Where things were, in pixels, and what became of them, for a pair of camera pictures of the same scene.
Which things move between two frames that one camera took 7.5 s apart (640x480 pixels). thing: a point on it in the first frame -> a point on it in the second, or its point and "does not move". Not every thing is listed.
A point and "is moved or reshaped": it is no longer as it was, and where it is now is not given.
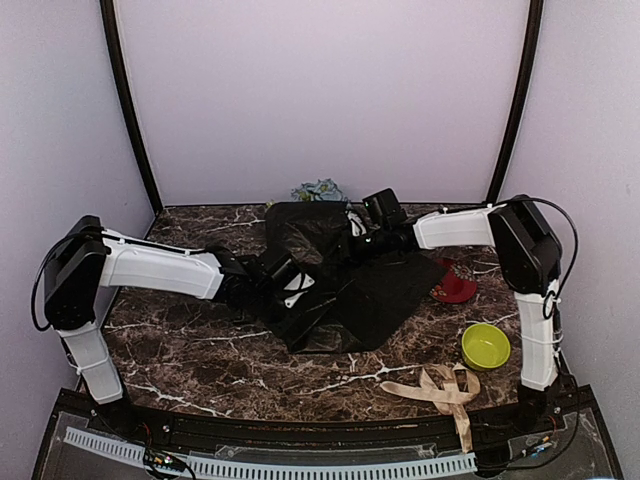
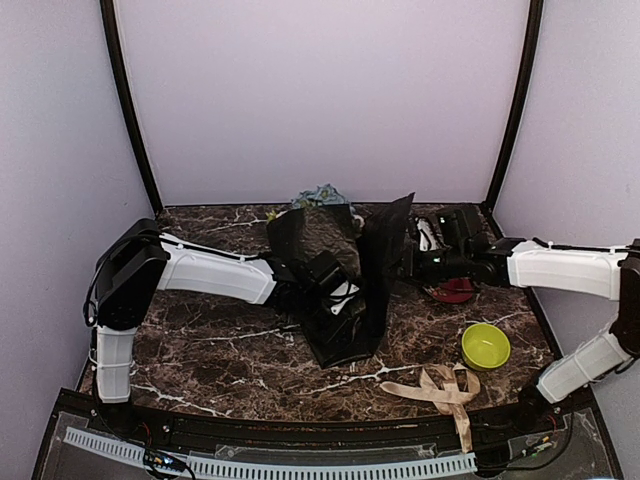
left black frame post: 116,67 does not move
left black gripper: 286,327 -> 331,335
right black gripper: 351,250 -> 411,274
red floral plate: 457,283 does not move
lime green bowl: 484,346 does not move
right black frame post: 536,26 does not move
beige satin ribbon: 447,389 does not move
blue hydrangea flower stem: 323,190 is moved or reshaped
